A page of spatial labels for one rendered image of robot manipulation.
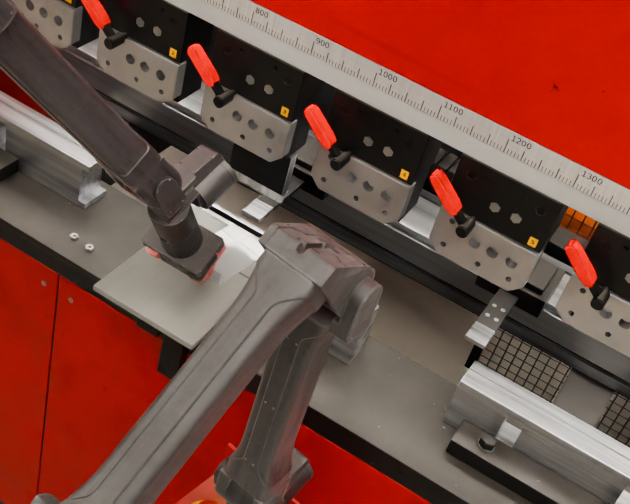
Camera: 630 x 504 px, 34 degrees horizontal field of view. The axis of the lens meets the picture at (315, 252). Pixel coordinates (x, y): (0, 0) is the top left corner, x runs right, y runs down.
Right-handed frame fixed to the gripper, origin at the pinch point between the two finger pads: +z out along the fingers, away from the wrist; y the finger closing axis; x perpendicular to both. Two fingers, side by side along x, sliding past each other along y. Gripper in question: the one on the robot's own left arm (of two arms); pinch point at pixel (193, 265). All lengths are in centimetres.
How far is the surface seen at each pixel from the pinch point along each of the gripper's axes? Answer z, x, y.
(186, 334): -0.6, 9.4, -5.7
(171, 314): 0.2, 7.9, -1.7
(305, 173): 20.0, -30.2, 1.3
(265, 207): 15.6, -19.4, 2.0
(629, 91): -34, -37, -45
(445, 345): 156, -61, -18
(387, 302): 158, -64, 4
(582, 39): -37, -38, -37
